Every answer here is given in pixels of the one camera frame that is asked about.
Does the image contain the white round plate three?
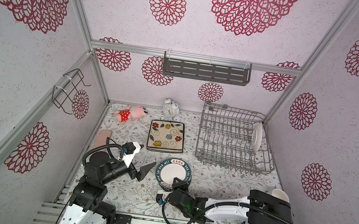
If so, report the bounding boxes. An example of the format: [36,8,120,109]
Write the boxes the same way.
[155,158,192,186]

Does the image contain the white round plate four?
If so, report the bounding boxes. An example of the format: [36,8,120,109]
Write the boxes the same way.
[251,123,263,154]

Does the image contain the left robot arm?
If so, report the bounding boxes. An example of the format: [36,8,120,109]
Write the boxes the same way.
[55,140,156,224]

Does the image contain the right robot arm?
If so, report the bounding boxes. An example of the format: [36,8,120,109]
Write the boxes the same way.
[157,178,294,224]

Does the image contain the pink plush toy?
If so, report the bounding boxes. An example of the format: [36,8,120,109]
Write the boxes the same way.
[115,106,148,122]

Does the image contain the pink rectangular block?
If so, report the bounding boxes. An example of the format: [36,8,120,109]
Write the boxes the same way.
[91,129,112,149]

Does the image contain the white alarm clock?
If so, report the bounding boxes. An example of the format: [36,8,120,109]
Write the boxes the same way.
[162,98,180,118]

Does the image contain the white ceramic mug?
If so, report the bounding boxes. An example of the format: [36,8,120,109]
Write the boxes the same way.
[270,189,289,203]

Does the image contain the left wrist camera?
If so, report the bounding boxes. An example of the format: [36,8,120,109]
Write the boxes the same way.
[120,141,138,168]

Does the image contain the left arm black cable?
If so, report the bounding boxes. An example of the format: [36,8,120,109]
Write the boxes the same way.
[80,134,128,173]

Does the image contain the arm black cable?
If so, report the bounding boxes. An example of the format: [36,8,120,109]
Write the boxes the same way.
[80,134,128,173]
[159,192,308,224]

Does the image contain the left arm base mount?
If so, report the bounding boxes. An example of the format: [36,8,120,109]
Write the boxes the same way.
[94,201,134,224]

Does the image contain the grey wire dish rack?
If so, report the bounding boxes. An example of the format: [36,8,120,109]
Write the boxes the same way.
[194,101,276,175]

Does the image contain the grey wall shelf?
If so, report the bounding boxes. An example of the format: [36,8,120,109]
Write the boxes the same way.
[162,52,251,86]

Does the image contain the black wire wall holder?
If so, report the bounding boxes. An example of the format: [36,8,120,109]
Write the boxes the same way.
[51,69,91,120]

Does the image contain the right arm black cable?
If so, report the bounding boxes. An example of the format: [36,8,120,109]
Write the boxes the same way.
[159,192,308,224]

